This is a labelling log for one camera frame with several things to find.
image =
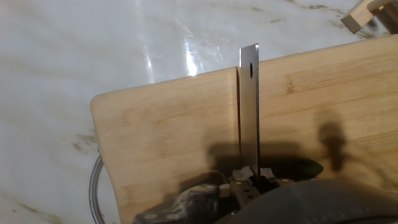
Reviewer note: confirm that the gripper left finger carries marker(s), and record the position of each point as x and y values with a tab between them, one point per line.
242	175

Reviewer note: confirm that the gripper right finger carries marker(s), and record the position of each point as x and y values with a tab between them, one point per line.
267	174

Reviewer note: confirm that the steel cleaver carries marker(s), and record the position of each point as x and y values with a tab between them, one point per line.
248	109

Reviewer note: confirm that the dark green cucumber piece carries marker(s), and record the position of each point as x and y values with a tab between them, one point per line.
295	169

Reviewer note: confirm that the wooden peg knife rack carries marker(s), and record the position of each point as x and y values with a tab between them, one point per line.
357	15

